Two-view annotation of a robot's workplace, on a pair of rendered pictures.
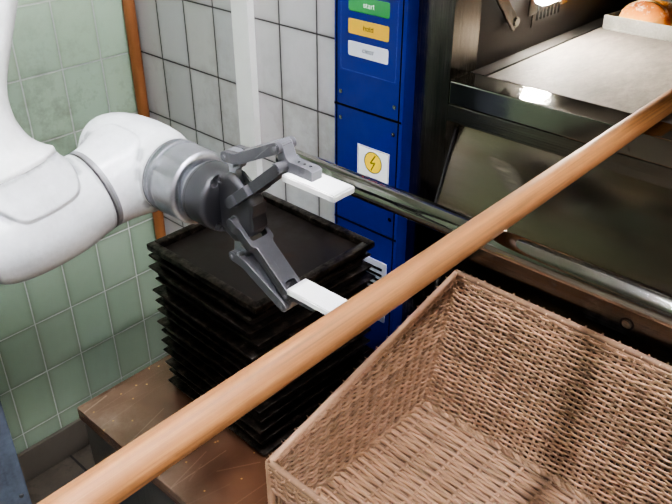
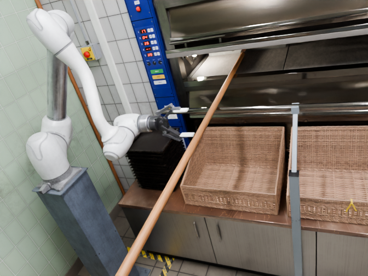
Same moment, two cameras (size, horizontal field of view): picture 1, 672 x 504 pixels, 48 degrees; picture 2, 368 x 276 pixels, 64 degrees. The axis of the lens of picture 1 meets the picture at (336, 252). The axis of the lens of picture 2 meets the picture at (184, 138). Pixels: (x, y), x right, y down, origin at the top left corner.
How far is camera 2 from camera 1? 0.68 m
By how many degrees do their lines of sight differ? 12
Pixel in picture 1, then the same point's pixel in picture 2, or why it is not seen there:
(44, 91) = not seen: hidden behind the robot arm
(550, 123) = (211, 83)
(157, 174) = (141, 123)
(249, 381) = (192, 144)
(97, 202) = (130, 134)
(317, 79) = (146, 93)
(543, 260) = (226, 109)
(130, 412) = (133, 198)
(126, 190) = (134, 130)
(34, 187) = (119, 134)
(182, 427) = (187, 154)
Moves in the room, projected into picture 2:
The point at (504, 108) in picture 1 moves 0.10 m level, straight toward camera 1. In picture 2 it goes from (199, 84) to (202, 88)
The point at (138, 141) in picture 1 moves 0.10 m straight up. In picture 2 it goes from (132, 118) to (125, 101)
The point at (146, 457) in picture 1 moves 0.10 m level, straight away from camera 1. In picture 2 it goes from (185, 159) to (169, 151)
